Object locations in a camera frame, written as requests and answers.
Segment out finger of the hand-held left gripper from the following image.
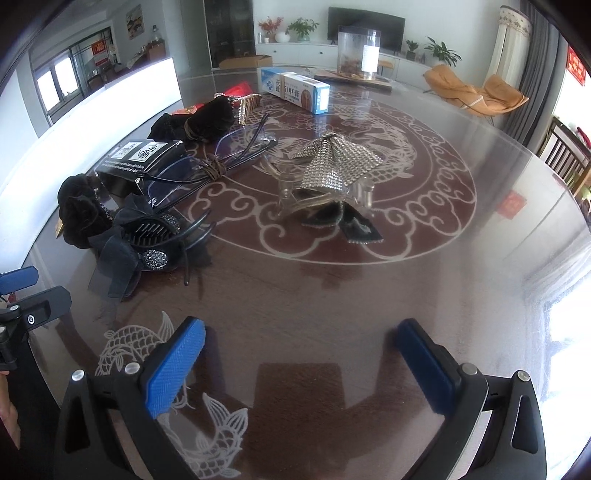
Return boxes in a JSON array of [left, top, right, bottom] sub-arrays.
[[0, 266, 39, 294], [0, 285, 73, 371]]

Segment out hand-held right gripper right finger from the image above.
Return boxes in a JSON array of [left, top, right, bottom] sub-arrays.
[[396, 318, 548, 480]]

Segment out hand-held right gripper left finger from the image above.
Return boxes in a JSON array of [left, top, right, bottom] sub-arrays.
[[54, 316, 206, 480]]

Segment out black box with white labels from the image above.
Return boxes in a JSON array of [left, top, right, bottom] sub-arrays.
[[95, 138, 186, 197]]

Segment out blue medicine box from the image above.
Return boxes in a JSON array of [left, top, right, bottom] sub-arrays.
[[259, 67, 296, 99]]

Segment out white medicine box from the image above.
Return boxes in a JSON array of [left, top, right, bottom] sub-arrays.
[[279, 71, 331, 115]]

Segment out dark patterned glass desktop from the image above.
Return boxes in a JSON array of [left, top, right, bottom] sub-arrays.
[[25, 65, 589, 480]]

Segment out person's left hand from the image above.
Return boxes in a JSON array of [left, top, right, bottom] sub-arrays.
[[0, 371, 22, 450]]

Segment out black bow hair claw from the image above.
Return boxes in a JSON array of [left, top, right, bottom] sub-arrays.
[[88, 194, 218, 301]]

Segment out black rose hair accessory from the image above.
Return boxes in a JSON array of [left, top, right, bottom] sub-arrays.
[[58, 174, 115, 246]]

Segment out white backdrop board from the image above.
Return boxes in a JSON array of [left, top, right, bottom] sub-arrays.
[[0, 58, 182, 199]]

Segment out silver rhinestone bow hair clip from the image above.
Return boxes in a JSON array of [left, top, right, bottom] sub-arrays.
[[276, 131, 385, 217]]

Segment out black velvet pouch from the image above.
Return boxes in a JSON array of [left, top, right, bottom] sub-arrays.
[[150, 95, 237, 142]]

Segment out wooden dining table with chairs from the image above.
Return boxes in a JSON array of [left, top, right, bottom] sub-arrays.
[[88, 39, 166, 88]]

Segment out dark wooden chair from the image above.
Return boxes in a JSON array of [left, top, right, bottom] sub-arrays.
[[538, 117, 591, 197]]

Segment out striped beaded purse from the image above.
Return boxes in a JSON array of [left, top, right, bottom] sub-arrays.
[[236, 93, 262, 126]]

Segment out wooden tray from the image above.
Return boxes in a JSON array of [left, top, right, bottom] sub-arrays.
[[314, 68, 394, 89]]

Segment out cardboard box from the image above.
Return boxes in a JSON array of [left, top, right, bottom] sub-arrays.
[[219, 54, 273, 71]]

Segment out large leafy potted plant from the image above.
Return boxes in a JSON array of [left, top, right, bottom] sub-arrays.
[[424, 36, 462, 69]]

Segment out clear plastic jar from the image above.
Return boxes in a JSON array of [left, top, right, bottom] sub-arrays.
[[337, 28, 382, 81]]

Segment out dark display cabinet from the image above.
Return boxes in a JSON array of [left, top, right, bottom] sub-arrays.
[[203, 0, 257, 71]]

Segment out grey curtain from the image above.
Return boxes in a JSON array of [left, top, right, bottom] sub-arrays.
[[505, 0, 571, 144]]

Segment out standing air conditioner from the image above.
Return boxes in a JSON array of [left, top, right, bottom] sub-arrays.
[[487, 4, 533, 90]]

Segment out white low cabinet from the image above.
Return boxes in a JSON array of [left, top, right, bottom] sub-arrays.
[[256, 41, 444, 86]]

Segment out red window decoration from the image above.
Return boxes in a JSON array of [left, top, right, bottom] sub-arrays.
[[567, 46, 588, 86]]

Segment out black television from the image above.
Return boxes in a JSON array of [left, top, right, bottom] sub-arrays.
[[328, 6, 406, 51]]

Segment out red flower arrangement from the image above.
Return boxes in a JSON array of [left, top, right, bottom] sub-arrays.
[[257, 16, 283, 44]]

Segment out green plant in white pot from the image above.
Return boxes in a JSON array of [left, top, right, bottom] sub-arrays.
[[285, 17, 320, 43]]

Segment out brown hair tie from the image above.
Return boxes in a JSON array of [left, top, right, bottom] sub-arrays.
[[202, 154, 228, 180]]

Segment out clear frame eyeglasses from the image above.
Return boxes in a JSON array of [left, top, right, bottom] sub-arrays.
[[147, 115, 280, 207]]

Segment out wall painting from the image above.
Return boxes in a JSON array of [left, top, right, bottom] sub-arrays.
[[126, 4, 144, 38]]

